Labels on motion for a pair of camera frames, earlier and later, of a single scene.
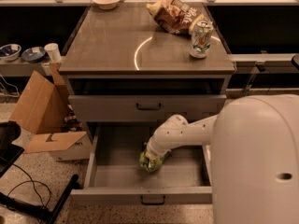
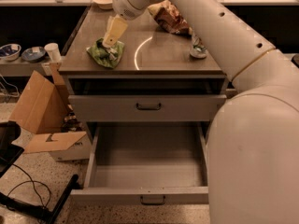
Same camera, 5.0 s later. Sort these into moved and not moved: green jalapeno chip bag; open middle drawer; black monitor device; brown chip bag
Moved: green jalapeno chip bag
Not moved: open middle drawer; black monitor device; brown chip bag
